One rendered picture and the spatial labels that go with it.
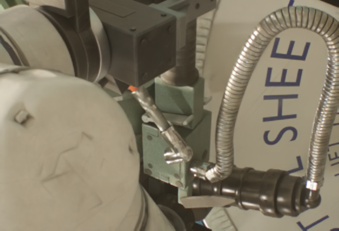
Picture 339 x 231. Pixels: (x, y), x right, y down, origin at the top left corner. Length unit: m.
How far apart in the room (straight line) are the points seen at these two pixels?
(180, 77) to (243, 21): 0.20
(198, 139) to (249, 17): 0.21
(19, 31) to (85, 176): 0.17
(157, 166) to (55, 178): 0.40
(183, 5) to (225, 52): 0.27
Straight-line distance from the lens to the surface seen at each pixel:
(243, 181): 0.68
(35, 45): 0.39
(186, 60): 0.56
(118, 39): 0.42
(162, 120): 0.56
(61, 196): 0.24
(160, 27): 0.42
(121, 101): 0.59
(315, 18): 0.49
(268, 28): 0.49
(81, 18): 0.41
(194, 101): 0.57
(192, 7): 0.51
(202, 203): 0.62
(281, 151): 0.86
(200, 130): 0.61
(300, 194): 0.66
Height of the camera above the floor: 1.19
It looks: 10 degrees up
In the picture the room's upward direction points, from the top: 114 degrees counter-clockwise
